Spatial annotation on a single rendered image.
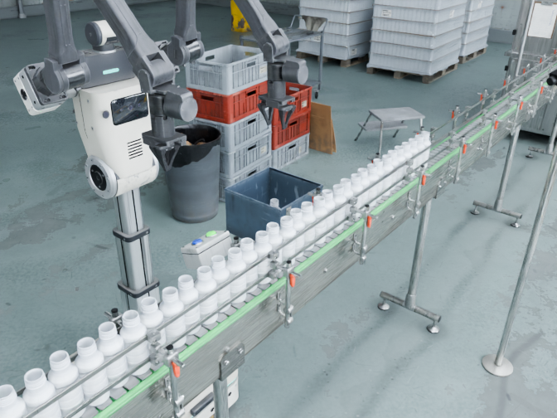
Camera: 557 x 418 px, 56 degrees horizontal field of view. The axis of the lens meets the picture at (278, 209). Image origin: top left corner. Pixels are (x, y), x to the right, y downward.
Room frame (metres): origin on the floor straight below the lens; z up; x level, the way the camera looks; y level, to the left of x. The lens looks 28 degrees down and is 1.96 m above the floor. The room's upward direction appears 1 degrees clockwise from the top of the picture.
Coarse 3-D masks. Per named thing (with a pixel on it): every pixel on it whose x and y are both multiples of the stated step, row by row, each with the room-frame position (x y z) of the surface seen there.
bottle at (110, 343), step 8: (104, 328) 0.91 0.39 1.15; (112, 328) 0.92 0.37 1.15; (104, 336) 0.88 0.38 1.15; (112, 336) 0.89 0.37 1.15; (120, 336) 0.92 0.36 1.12; (96, 344) 0.89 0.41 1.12; (104, 344) 0.88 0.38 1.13; (112, 344) 0.88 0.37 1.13; (120, 344) 0.89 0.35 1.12; (104, 352) 0.87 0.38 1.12; (112, 352) 0.88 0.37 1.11; (104, 360) 0.87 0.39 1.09; (120, 360) 0.89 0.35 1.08; (112, 368) 0.87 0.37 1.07; (120, 368) 0.88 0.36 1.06; (112, 376) 0.87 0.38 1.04; (120, 376) 0.88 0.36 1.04; (120, 384) 0.88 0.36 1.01
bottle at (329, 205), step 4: (324, 192) 1.62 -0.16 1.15; (328, 192) 1.62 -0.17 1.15; (324, 196) 1.59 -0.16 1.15; (328, 196) 1.59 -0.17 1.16; (328, 200) 1.58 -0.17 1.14; (328, 204) 1.58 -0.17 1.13; (332, 204) 1.59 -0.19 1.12; (328, 208) 1.57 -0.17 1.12; (332, 208) 1.58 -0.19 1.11; (328, 212) 1.57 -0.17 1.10; (332, 216) 1.58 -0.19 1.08; (328, 220) 1.57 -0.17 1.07; (332, 220) 1.59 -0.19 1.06; (328, 224) 1.57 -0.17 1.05; (332, 224) 1.59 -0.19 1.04; (328, 228) 1.57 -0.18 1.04; (332, 232) 1.59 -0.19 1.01
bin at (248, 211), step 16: (256, 176) 2.22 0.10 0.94; (272, 176) 2.28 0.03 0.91; (288, 176) 2.22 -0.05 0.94; (240, 192) 2.13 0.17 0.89; (256, 192) 2.22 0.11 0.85; (272, 192) 2.28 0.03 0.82; (288, 192) 2.22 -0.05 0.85; (304, 192) 2.16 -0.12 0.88; (240, 208) 2.00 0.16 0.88; (256, 208) 1.94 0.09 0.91; (272, 208) 1.89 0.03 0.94; (288, 208) 1.90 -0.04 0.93; (240, 224) 2.00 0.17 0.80; (256, 224) 1.94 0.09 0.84
